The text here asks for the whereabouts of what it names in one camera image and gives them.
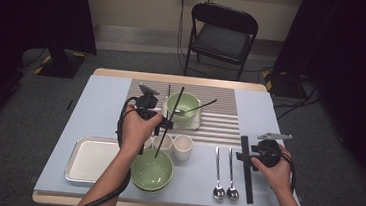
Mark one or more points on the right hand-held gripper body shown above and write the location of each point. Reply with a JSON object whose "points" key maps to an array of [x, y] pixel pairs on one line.
{"points": [[268, 152]]}

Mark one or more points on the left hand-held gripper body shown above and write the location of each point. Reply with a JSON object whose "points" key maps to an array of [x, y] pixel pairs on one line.
{"points": [[147, 106]]}

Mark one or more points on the black chopstick holder strip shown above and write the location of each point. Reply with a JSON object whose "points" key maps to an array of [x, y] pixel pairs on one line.
{"points": [[247, 185]]}

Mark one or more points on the white tray with metal rim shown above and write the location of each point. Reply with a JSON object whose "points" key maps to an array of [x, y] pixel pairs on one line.
{"points": [[195, 124], [89, 158]]}

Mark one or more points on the green bowl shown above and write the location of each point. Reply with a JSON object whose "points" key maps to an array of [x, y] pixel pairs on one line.
{"points": [[151, 175], [189, 102]]}

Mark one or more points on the steel spoon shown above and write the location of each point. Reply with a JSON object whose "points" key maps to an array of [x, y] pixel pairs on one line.
{"points": [[232, 193], [219, 192], [201, 106]]}

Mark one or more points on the person's left hand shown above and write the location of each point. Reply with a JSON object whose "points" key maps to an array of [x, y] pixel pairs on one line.
{"points": [[138, 132]]}

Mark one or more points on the person's right hand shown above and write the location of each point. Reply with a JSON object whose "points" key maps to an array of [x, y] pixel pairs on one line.
{"points": [[278, 176]]}

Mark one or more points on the white cup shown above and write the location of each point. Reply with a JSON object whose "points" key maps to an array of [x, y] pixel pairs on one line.
{"points": [[182, 146], [148, 142], [166, 143]]}

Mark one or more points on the striped placemat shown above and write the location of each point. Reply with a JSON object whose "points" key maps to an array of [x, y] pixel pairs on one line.
{"points": [[223, 120]]}

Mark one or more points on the light blue board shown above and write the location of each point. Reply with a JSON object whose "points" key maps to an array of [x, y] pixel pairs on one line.
{"points": [[101, 96]]}

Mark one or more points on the black stand base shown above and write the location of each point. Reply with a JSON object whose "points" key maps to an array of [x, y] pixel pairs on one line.
{"points": [[284, 88], [58, 65]]}

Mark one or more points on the black folding chair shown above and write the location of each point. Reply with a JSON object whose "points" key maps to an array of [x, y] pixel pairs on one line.
{"points": [[223, 39]]}

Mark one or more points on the black curtain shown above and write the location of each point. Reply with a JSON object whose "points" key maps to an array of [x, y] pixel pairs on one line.
{"points": [[28, 9], [358, 64]]}

